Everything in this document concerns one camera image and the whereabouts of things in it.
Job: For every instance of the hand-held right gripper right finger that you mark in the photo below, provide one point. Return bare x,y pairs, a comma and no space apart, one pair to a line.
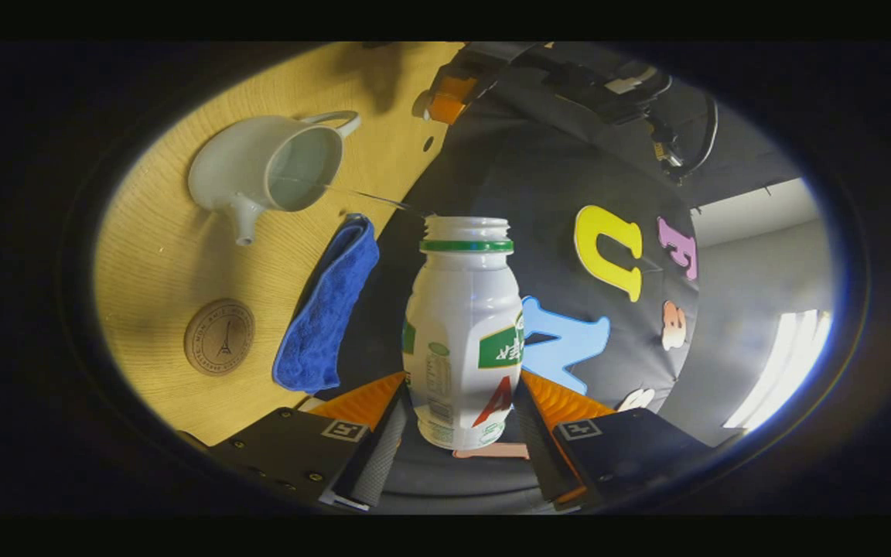
538,449

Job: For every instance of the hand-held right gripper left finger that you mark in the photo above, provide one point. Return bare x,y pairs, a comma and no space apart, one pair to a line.
380,456

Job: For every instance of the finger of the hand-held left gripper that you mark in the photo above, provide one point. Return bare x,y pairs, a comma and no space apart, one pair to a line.
467,85
449,110

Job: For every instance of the white blue-patterned teacup lid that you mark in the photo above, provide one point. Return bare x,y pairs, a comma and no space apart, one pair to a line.
421,104

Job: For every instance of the white plastic water bottle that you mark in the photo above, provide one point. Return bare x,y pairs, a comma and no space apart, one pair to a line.
461,333

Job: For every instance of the round wooden coaster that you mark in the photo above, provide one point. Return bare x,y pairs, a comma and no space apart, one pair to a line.
220,337

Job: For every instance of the white ceramic teacup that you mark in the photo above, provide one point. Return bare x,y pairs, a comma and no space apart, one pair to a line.
237,170

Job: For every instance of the black backdrop cloth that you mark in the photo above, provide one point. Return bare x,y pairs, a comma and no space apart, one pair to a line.
538,178

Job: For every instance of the blue folded towel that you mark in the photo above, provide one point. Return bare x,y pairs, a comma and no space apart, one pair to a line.
329,309

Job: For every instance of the ceiling light panel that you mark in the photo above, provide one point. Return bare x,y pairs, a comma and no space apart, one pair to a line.
786,371

